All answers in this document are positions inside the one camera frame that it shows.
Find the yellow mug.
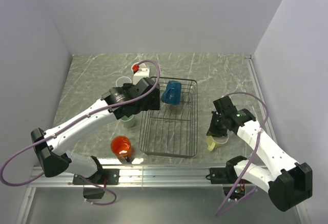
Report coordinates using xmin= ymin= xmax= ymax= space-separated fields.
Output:
xmin=206 ymin=135 xmax=229 ymax=152

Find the blue mug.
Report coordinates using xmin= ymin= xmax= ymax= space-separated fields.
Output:
xmin=161 ymin=80 xmax=181 ymax=106

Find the pale green cup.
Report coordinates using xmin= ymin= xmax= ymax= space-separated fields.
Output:
xmin=120 ymin=115 xmax=135 ymax=128

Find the black wire dish rack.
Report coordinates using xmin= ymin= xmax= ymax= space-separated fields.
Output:
xmin=139 ymin=77 xmax=198 ymax=158

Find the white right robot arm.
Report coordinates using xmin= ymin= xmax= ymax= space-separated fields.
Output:
xmin=207 ymin=96 xmax=313 ymax=212

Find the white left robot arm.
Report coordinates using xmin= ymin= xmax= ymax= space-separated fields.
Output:
xmin=31 ymin=77 xmax=160 ymax=184

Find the pink floral mug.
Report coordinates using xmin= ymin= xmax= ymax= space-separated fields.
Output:
xmin=115 ymin=76 xmax=132 ymax=87

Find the plain pink mug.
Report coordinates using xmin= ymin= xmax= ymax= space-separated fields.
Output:
xmin=131 ymin=62 xmax=147 ymax=72

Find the orange mug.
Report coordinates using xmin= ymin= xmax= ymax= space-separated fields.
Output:
xmin=111 ymin=136 xmax=133 ymax=163

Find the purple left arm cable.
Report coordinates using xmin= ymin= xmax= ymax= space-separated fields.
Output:
xmin=0 ymin=59 xmax=161 ymax=206

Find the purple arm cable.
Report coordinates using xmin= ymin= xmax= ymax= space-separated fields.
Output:
xmin=0 ymin=59 xmax=161 ymax=206
xmin=214 ymin=91 xmax=270 ymax=217

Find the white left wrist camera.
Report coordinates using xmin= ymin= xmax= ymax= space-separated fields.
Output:
xmin=132 ymin=67 xmax=150 ymax=85

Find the aluminium side rail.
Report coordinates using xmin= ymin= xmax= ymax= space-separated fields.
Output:
xmin=245 ymin=55 xmax=275 ymax=140

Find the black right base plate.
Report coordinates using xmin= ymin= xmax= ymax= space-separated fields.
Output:
xmin=205 ymin=167 xmax=237 ymax=185

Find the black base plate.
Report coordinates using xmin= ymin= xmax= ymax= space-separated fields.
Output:
xmin=72 ymin=169 xmax=119 ymax=185
xmin=205 ymin=167 xmax=237 ymax=185

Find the aluminium mounting rail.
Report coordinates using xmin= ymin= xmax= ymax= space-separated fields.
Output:
xmin=28 ymin=165 xmax=233 ymax=190

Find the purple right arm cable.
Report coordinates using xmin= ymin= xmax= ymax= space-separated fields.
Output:
xmin=214 ymin=91 xmax=270 ymax=217

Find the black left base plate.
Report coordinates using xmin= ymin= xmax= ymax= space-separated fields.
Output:
xmin=72 ymin=169 xmax=119 ymax=185

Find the black box under rail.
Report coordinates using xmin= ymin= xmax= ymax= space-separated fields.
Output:
xmin=83 ymin=188 xmax=105 ymax=200

